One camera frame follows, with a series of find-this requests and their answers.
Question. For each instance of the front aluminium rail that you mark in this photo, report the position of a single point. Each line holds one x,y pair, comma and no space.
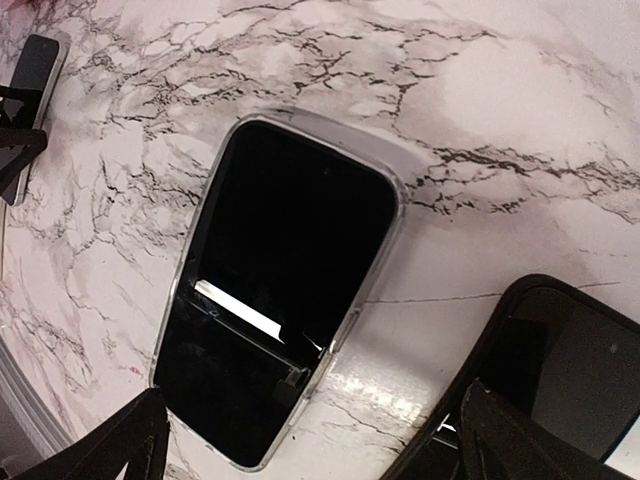
29,431

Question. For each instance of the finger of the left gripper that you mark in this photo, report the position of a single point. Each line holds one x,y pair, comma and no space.
34,141

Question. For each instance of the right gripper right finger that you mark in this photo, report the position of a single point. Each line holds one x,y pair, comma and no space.
499,442

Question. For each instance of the clear magsafe phone case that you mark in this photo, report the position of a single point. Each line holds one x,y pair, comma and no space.
395,165

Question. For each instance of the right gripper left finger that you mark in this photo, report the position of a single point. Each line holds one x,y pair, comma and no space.
133,442

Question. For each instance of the black phone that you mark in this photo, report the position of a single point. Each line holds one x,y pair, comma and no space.
280,290
565,360

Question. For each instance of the phone with white edge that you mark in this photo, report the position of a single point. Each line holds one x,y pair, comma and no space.
38,68

